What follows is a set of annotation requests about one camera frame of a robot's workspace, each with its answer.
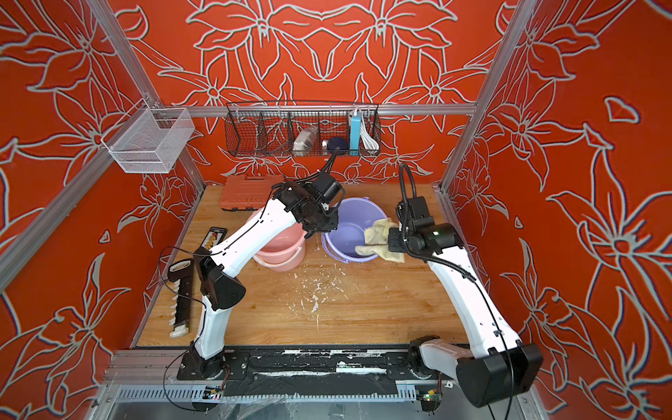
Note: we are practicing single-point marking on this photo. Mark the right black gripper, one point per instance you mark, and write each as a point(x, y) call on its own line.
point(393, 241)

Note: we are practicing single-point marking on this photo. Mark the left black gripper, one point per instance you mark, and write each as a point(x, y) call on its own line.
point(332, 226)

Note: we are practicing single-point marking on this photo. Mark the yellow cloth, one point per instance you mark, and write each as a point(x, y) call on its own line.
point(376, 242)

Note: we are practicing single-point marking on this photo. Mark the purple plastic bucket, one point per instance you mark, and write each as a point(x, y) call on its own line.
point(356, 215)

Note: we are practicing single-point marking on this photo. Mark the pink plastic bucket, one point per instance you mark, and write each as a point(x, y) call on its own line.
point(285, 251)

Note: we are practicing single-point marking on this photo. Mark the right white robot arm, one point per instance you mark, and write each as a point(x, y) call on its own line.
point(496, 365)

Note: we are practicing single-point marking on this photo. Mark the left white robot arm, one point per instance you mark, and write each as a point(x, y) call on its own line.
point(219, 268)

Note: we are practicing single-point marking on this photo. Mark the grey wrapped package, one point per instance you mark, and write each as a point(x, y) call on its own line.
point(305, 141)

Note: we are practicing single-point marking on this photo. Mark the dark blue round object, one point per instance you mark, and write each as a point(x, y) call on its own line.
point(338, 144)

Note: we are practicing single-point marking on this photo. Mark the red plastic tool case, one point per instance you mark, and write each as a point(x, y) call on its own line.
point(245, 192)

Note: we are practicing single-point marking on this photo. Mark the black snack packet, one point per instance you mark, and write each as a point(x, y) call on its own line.
point(214, 237)

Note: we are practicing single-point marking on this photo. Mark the black white comb tool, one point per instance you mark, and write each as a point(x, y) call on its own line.
point(180, 277)

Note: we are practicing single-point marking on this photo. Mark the black wire wall basket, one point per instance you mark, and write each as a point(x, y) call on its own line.
point(302, 129)

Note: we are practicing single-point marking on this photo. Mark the white mesh wall basket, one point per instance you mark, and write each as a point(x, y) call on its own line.
point(151, 141)

